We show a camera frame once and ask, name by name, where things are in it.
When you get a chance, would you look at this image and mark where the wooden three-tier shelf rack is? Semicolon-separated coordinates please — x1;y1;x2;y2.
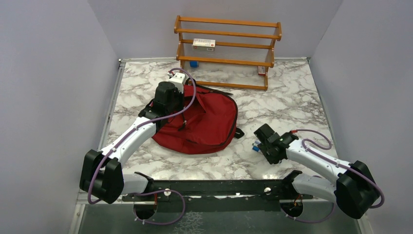
173;16;282;91

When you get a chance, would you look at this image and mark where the small blue cube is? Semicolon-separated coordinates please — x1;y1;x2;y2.
189;61;199;68

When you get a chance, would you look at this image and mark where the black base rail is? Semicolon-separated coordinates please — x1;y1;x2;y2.
77;179;333;214

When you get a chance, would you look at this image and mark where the white box on shelf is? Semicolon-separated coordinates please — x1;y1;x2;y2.
192;39;216;52

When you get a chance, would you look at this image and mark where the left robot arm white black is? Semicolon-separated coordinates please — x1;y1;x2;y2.
79;78;196;204

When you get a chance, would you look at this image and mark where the small red white box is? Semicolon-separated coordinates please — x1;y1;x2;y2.
257;66;266;76

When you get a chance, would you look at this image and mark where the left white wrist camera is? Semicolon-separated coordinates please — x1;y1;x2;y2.
167;72;188;94

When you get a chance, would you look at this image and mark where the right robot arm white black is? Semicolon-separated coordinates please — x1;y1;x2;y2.
254;124;384;219

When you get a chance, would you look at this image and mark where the red student backpack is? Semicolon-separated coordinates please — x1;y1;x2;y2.
152;85;244;155

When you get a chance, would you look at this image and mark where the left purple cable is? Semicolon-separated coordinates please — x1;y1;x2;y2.
87;68;197;226

